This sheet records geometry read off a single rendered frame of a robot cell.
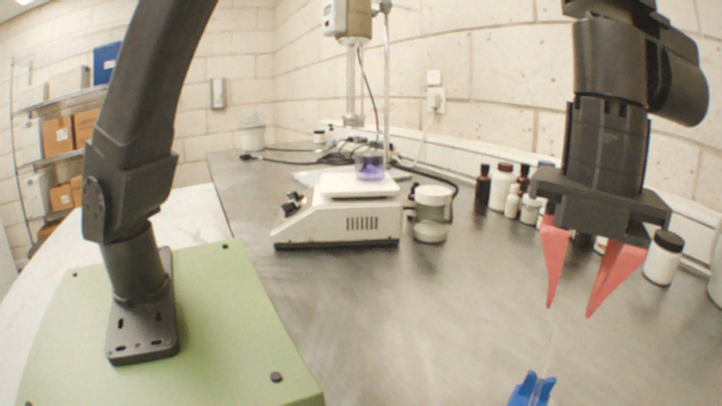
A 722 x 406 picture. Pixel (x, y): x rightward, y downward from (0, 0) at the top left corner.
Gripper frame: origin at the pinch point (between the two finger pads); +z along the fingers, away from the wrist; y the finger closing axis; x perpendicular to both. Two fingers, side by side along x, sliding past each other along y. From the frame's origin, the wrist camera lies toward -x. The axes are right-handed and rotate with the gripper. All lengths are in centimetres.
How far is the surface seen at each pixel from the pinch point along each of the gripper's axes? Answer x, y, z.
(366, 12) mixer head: -44, 54, -38
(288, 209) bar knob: -6.5, 39.7, 3.2
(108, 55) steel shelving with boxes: -1, 258, -66
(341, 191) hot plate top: -10.2, 32.0, -0.3
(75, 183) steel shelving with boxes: 33, 263, 24
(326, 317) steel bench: 3.7, 22.0, 8.7
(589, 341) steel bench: -7.5, -5.0, 8.5
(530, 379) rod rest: 3.7, 0.9, 5.5
